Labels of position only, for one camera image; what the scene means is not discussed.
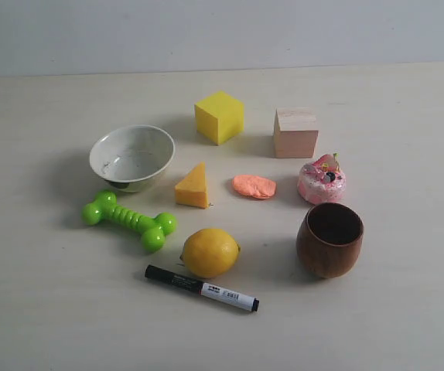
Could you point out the orange-pink clay lump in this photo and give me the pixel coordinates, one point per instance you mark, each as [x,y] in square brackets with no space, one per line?
[254,186]

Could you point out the orange cheese wedge sponge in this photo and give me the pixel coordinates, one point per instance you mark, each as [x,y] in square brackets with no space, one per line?
[192,189]

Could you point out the yellow foam cube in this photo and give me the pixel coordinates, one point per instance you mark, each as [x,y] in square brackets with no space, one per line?
[219,117]

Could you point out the yellow lemon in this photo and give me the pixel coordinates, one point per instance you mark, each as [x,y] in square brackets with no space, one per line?
[210,252]

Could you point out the green toy bone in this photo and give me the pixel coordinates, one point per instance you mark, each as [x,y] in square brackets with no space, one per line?
[153,231]

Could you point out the light wooden cube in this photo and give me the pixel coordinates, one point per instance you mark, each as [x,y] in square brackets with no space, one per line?
[295,132]

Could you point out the white ceramic bowl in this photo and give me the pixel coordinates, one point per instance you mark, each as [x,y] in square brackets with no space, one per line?
[131,159]

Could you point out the pink toy cake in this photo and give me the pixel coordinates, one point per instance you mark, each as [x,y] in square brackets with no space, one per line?
[322,181]

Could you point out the black white marker pen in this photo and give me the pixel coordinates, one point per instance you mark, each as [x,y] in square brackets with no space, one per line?
[207,290]

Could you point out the brown wooden cup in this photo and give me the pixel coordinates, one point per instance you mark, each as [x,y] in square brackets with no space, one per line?
[329,240]

